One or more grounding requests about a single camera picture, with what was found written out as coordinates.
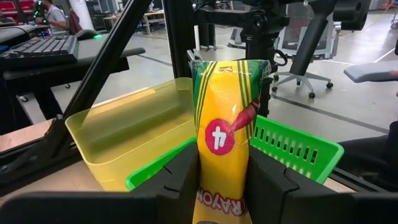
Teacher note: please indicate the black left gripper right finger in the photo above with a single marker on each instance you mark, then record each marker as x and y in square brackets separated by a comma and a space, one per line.
[311, 205]

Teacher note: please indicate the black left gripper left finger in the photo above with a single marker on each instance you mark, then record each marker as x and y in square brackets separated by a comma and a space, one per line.
[124, 205]

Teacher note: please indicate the black computer mouse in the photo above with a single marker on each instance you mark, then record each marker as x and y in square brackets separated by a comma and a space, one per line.
[87, 34]

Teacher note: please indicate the black keyboard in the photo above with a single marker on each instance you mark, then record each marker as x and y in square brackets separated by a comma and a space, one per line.
[40, 46]

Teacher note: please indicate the green plastic basket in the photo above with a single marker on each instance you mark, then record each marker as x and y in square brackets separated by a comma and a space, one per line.
[295, 146]

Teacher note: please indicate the grey office chair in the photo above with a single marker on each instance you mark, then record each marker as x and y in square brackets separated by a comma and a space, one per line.
[304, 40]

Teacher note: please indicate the yellow plastic bin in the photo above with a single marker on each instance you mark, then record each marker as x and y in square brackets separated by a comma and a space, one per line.
[124, 133]

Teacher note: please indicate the grey armrest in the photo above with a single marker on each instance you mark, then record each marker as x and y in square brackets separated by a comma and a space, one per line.
[370, 71]

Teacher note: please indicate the black aluminium frame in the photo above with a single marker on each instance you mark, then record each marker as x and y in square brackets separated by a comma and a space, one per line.
[93, 77]

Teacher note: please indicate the person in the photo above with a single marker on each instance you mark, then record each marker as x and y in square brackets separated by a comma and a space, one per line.
[54, 15]

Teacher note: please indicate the small yellow crayon pack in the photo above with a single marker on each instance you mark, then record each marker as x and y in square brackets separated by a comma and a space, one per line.
[224, 109]

